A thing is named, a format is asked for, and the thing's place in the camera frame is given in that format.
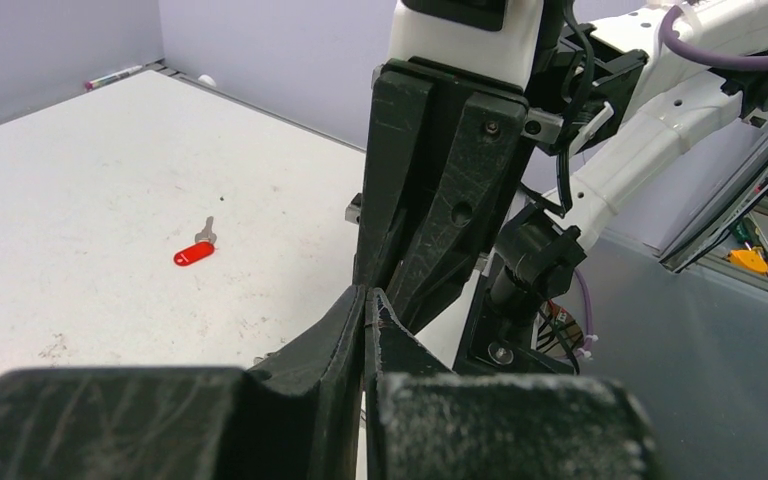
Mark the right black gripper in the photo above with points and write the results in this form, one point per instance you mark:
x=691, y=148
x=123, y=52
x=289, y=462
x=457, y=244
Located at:
x=444, y=151

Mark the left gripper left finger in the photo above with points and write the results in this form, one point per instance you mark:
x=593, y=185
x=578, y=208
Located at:
x=294, y=415

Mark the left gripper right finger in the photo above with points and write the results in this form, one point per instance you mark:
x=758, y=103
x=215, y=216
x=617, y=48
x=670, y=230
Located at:
x=425, y=422

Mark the silver key with red tag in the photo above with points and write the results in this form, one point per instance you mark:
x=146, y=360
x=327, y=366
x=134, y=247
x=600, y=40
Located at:
x=202, y=247

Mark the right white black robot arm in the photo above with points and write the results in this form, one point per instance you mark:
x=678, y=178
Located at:
x=612, y=103

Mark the marker pen at back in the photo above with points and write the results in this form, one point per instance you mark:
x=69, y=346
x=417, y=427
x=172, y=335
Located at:
x=112, y=78

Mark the aluminium front frame rail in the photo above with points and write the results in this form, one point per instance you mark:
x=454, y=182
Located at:
x=740, y=194

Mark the orange handled tools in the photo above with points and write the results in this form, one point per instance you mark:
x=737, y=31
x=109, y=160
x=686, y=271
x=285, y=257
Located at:
x=753, y=256

